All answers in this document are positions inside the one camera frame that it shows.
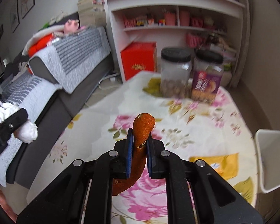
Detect yellow snack wrapper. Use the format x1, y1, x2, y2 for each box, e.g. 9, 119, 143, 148
189, 153, 239, 181

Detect orange peel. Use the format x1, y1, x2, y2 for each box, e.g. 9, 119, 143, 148
112, 113, 156, 196

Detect white tissue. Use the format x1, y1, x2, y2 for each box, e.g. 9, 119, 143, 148
0, 102, 38, 144

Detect white trash bin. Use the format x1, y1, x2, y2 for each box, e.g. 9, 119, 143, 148
254, 129, 280, 194

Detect grey sofa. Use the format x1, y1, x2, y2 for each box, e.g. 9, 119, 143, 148
0, 53, 114, 188

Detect floral tablecloth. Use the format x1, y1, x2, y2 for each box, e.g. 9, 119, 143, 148
27, 71, 259, 224

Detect grey striped sofa cover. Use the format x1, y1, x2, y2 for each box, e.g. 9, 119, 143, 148
29, 27, 111, 94

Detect pink pig plush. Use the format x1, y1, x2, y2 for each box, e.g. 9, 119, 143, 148
63, 19, 86, 34

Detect purple label cashew jar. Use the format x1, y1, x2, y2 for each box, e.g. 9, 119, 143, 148
191, 49, 224, 104

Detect clear jar with nuts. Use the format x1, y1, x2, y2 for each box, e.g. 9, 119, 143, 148
160, 47, 192, 99

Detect stacked cardboard boxes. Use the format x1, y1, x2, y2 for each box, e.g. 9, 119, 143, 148
77, 0, 107, 27

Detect stack of books on floor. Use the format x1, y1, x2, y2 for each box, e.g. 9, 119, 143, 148
205, 33, 237, 88

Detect red gift box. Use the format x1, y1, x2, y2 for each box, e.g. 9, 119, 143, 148
121, 42, 157, 81

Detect pink basket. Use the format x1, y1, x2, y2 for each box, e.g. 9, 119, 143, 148
186, 33, 203, 48

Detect white bookshelf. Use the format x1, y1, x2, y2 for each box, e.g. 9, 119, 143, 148
106, 0, 245, 81

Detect grey curtain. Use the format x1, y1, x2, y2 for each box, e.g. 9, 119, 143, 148
230, 0, 251, 88

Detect white power cable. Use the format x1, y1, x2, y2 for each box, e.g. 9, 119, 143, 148
97, 72, 121, 91

